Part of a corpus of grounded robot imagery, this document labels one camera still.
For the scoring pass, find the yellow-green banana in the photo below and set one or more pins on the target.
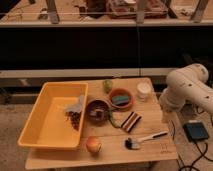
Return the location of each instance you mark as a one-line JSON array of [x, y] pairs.
[[107, 85]]

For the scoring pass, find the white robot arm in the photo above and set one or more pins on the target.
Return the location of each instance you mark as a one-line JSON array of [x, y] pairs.
[[187, 84]]

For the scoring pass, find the orange bowl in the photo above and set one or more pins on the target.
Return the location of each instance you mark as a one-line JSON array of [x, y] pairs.
[[121, 91]]

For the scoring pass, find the teal sponge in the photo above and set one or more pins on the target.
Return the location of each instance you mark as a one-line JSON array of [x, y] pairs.
[[120, 99]]

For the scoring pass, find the grey crumpled cloth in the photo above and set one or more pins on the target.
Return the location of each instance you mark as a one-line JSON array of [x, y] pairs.
[[77, 107]]

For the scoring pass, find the white cup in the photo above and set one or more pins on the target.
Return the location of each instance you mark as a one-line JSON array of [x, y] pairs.
[[143, 90]]

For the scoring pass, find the bunch of dark grapes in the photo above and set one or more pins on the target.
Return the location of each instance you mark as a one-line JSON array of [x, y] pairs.
[[74, 117]]

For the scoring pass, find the red yellow apple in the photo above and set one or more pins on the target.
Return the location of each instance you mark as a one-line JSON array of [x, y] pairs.
[[93, 144]]

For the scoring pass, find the yellow plastic tub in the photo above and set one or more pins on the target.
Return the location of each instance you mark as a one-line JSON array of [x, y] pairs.
[[47, 125]]

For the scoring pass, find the white handled dish brush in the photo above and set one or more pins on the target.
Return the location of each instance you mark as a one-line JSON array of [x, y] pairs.
[[135, 144]]

